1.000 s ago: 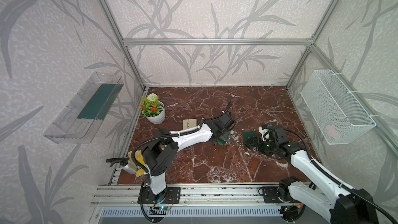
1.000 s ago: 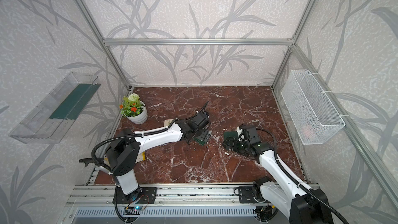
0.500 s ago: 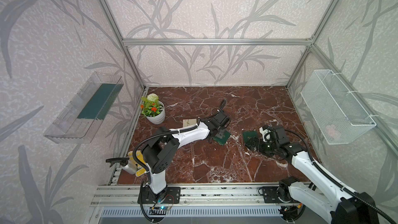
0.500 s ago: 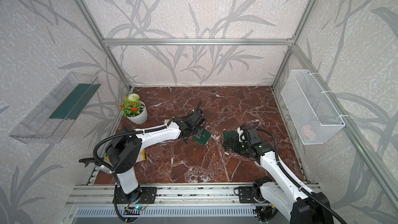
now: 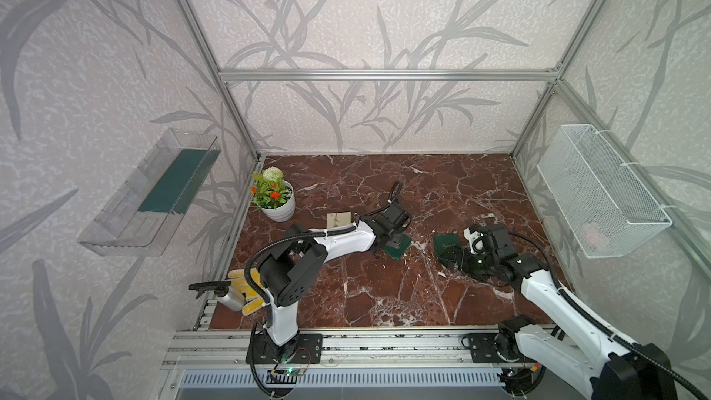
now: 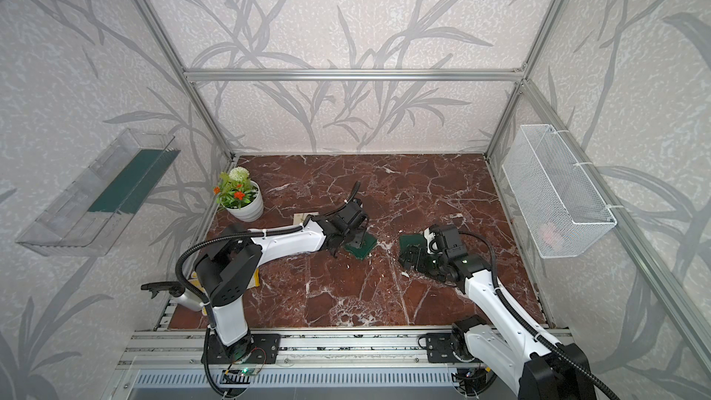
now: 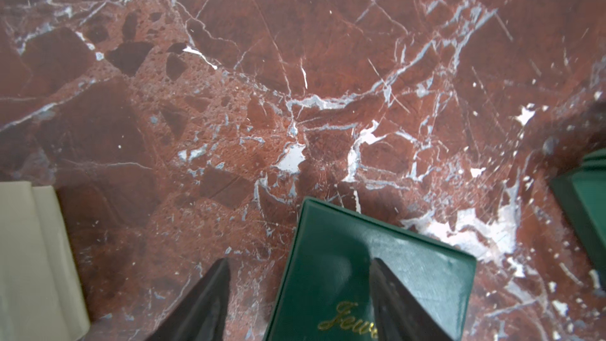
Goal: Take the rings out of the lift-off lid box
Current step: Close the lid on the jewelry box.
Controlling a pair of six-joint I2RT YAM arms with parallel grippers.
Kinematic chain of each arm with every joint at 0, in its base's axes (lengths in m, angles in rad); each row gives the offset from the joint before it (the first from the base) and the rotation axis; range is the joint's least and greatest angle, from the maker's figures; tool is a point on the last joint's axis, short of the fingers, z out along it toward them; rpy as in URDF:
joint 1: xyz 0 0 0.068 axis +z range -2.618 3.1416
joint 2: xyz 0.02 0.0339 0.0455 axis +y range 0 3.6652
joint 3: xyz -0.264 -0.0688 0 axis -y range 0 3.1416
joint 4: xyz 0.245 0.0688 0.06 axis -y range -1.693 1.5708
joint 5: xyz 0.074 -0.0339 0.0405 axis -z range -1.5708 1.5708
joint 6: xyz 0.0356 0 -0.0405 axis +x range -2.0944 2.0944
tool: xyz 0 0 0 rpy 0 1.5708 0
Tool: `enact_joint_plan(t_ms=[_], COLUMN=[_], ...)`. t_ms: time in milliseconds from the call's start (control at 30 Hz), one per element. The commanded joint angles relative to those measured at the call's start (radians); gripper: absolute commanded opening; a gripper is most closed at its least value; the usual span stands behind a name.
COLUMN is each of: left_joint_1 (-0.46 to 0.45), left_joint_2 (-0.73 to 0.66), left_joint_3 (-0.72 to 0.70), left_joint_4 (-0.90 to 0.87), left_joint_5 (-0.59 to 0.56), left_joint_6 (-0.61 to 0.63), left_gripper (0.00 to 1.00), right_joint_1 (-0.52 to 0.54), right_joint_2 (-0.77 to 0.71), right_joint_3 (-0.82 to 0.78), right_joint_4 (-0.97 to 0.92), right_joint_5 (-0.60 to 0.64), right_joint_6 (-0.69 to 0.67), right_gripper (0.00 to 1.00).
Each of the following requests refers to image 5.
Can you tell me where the potted flower plant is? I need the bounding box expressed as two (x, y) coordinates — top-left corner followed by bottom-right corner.
(251, 167), (296, 223)

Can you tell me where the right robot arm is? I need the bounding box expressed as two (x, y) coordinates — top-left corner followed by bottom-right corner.
(434, 224), (705, 399)

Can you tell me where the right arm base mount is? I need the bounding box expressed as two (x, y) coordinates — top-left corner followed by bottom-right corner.
(460, 333), (534, 366)

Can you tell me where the yellow paper tag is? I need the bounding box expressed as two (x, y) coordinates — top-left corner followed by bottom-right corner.
(227, 270), (265, 316)

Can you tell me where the white wire mesh basket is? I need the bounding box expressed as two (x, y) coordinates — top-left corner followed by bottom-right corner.
(537, 124), (672, 259)

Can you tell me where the pink object in basket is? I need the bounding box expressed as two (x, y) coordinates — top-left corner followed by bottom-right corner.
(581, 222), (609, 247)

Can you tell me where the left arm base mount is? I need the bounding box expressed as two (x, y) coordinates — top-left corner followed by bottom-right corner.
(246, 333), (323, 365)

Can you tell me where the green jewelry box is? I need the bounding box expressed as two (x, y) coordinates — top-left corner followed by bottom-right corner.
(433, 233), (461, 257)

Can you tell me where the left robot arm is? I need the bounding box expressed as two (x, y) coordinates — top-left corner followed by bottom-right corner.
(243, 200), (411, 346)

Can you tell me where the clear plastic wall tray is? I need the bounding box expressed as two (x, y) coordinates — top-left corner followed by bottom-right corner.
(78, 129), (221, 257)

